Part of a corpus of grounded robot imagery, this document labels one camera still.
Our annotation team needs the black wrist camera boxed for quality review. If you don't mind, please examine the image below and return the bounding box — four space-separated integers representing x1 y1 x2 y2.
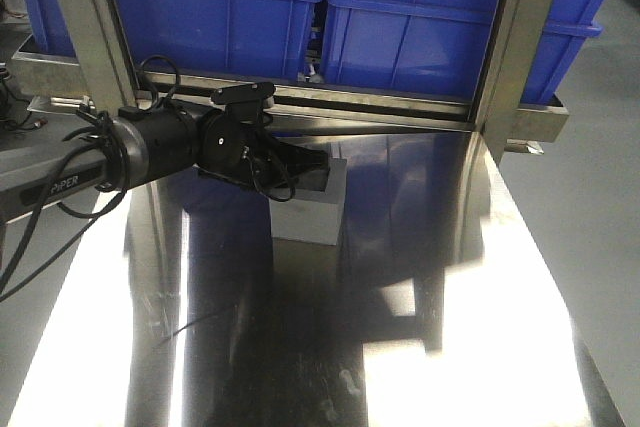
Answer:
210 82 276 126

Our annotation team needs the blue bin with red contents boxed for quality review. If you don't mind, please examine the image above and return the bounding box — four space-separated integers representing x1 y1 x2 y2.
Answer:
2 0 324 81

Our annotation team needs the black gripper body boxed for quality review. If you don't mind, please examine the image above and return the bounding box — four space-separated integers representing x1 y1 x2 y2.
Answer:
198 134 305 192

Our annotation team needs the stainless steel rack frame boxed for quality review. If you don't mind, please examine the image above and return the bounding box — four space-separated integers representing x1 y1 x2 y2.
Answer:
9 0 568 160

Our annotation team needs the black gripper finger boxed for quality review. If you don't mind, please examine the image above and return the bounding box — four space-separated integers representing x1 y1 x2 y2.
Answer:
294 146 330 177

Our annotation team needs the blue plastic bin right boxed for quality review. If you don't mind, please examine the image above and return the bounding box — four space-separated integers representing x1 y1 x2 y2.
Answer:
320 0 604 105

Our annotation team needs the gray square base block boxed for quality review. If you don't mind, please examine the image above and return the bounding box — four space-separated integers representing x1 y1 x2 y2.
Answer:
269 158 347 245

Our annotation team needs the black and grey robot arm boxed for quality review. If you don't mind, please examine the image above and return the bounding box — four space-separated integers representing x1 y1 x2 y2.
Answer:
1 101 329 222

